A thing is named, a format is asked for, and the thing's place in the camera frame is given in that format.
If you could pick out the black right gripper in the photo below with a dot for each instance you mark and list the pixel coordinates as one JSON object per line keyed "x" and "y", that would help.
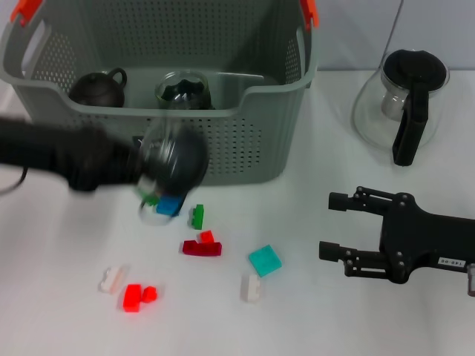
{"x": 419, "y": 239}

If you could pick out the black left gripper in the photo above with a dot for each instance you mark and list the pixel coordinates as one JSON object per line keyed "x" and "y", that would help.
{"x": 74, "y": 155}

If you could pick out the grey perforated storage basket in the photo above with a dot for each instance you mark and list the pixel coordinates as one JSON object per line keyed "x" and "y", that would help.
{"x": 241, "y": 148}

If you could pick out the dark clay teapot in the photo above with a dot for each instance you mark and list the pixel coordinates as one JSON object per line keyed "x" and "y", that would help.
{"x": 96, "y": 89}

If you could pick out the teal toy brick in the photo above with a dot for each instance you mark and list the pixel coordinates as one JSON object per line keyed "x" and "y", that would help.
{"x": 264, "y": 261}

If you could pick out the green wide toy brick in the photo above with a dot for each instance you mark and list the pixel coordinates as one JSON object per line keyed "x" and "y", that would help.
{"x": 151, "y": 202}

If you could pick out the translucent white toy brick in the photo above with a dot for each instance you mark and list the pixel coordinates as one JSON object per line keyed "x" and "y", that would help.
{"x": 252, "y": 287}

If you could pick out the blue toy brick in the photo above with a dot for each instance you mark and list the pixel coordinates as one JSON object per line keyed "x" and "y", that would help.
{"x": 167, "y": 205}

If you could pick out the orange-red small toy brick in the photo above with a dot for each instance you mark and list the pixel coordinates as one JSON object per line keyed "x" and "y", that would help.
{"x": 206, "y": 235}
{"x": 150, "y": 294}

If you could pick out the dark red toy brick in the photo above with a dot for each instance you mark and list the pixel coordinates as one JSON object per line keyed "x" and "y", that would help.
{"x": 202, "y": 248}

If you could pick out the green narrow toy brick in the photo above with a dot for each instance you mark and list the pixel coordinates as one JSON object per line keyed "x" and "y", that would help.
{"x": 198, "y": 217}

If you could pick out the orange-red long toy brick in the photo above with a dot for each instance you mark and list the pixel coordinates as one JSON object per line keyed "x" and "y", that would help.
{"x": 131, "y": 298}

